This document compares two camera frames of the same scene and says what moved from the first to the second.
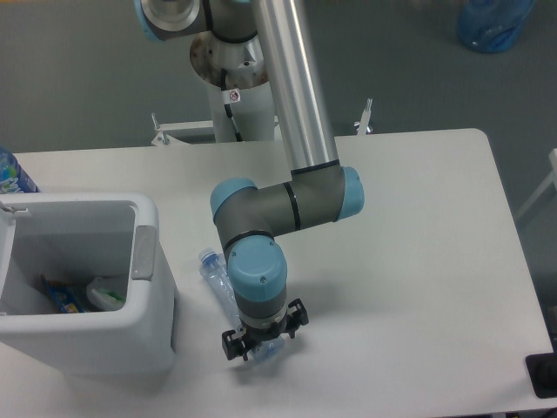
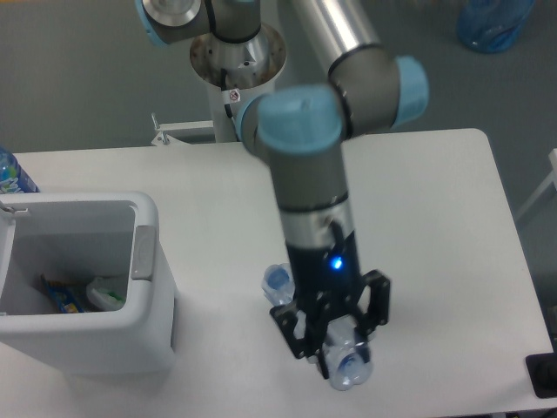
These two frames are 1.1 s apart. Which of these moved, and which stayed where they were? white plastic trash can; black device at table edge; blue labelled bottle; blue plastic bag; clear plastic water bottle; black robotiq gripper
Moved: clear plastic water bottle; black robotiq gripper
Stayed: white plastic trash can; black device at table edge; blue labelled bottle; blue plastic bag
